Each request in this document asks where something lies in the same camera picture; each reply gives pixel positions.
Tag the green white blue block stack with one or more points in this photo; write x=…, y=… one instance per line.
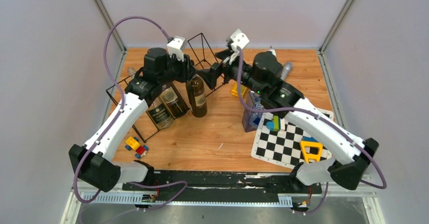
x=277, y=124

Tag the black wire wine rack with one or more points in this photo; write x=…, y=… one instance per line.
x=203, y=56

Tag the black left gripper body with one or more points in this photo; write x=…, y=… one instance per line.
x=179, y=70

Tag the yellow red blue block house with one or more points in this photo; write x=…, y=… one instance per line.
x=236, y=91

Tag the yellow arch blue block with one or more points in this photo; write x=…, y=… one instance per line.
x=311, y=149

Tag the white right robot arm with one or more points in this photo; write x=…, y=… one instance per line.
x=352, y=161

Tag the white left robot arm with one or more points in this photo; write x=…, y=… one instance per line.
x=91, y=162

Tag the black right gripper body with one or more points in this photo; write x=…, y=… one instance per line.
x=229, y=70

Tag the yellow red toy car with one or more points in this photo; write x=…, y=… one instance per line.
x=132, y=143

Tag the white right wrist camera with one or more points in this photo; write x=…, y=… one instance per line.
x=237, y=40

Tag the blue square bottle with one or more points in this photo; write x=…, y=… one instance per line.
x=250, y=119

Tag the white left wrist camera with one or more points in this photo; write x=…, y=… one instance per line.
x=176, y=47

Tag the black white chessboard mat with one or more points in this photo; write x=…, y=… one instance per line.
x=282, y=148

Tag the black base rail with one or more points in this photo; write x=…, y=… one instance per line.
x=221, y=187

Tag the silver metal cylinder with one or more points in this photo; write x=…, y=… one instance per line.
x=287, y=68

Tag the clear champagne bottle near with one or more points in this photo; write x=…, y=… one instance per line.
x=161, y=113

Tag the dark green wine bottle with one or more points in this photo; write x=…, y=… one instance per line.
x=196, y=96

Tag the olive green wine bottle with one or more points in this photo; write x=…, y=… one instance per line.
x=174, y=101

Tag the grey wedge stand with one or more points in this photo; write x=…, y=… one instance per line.
x=273, y=52

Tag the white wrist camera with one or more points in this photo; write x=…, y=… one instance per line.
x=237, y=40
x=176, y=47

